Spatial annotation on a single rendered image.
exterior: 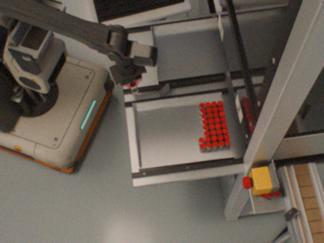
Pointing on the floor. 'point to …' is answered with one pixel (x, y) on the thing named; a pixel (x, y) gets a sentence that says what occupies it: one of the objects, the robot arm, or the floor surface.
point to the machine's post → (283, 96)
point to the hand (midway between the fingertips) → (132, 84)
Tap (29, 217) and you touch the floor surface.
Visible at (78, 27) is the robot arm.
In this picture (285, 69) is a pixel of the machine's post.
